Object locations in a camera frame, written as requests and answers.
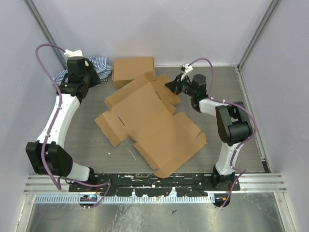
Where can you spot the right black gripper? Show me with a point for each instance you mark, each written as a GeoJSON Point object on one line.
{"type": "Point", "coordinates": [175, 86]}

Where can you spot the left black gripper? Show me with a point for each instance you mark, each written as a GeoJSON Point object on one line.
{"type": "Point", "coordinates": [96, 80]}

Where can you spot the brown cardboard blanks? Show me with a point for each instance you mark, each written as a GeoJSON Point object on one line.
{"type": "Point", "coordinates": [144, 110]}

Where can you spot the brown cardboard box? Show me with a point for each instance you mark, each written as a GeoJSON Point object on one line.
{"type": "Point", "coordinates": [126, 70]}

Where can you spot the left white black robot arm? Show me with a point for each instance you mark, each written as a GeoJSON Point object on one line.
{"type": "Point", "coordinates": [47, 154]}

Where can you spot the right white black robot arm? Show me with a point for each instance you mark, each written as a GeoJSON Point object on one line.
{"type": "Point", "coordinates": [233, 123]}

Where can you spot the blue striped crumpled cloth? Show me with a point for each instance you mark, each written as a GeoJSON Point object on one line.
{"type": "Point", "coordinates": [100, 64]}

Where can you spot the aluminium frame rail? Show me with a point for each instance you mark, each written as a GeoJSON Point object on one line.
{"type": "Point", "coordinates": [41, 184]}

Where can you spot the slotted grey cable duct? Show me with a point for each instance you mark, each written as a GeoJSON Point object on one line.
{"type": "Point", "coordinates": [91, 199]}

